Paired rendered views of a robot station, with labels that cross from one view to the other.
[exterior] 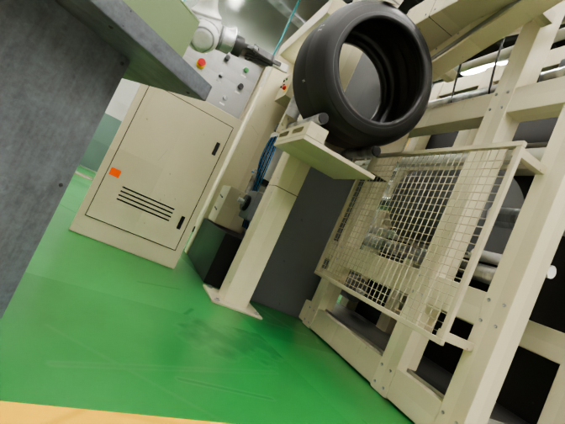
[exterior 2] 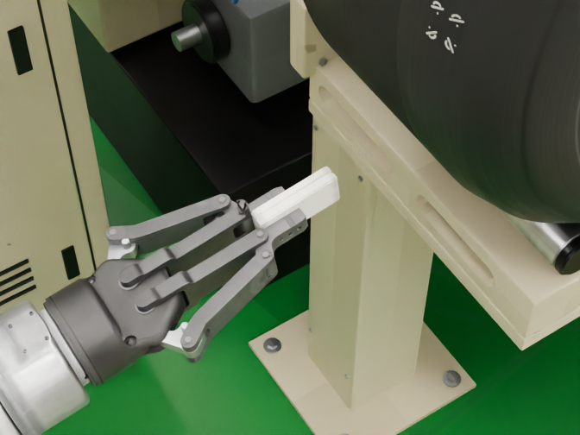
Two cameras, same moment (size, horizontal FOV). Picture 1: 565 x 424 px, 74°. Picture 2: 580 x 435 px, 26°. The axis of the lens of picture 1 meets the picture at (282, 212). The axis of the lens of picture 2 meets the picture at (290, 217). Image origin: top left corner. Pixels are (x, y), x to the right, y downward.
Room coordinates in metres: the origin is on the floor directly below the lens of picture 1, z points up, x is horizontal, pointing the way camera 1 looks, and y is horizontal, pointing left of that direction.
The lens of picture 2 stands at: (0.88, 0.38, 1.78)
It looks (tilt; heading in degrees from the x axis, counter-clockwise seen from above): 52 degrees down; 348
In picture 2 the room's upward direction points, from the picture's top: straight up
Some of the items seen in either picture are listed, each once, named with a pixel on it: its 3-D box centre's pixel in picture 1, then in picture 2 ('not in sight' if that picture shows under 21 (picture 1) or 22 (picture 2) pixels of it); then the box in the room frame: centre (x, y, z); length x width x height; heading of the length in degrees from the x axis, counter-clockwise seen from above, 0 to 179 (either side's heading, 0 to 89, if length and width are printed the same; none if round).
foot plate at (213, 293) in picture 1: (231, 299); (361, 362); (1.90, 0.05, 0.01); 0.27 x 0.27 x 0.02; 21
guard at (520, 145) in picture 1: (393, 224); not in sight; (1.57, -0.45, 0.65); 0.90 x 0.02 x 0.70; 21
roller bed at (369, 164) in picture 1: (377, 151); not in sight; (2.00, -0.34, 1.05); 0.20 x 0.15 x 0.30; 21
